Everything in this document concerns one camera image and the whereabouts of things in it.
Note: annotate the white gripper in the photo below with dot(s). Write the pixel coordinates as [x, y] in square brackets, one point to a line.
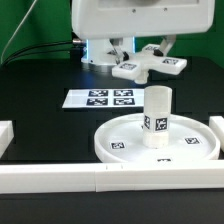
[116, 19]

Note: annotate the white cross-shaped table base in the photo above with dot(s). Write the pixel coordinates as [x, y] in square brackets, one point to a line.
[137, 67]

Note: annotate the white round table top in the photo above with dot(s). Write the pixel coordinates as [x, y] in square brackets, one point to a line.
[173, 139]

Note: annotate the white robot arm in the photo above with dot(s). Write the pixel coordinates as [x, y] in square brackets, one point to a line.
[100, 52]

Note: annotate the white marker sheet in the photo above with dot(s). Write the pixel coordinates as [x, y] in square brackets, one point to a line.
[103, 98]

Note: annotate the white front fence bar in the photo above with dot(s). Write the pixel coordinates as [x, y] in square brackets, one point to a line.
[101, 177]

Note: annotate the white left fence block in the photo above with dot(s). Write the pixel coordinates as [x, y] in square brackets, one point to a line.
[6, 135]

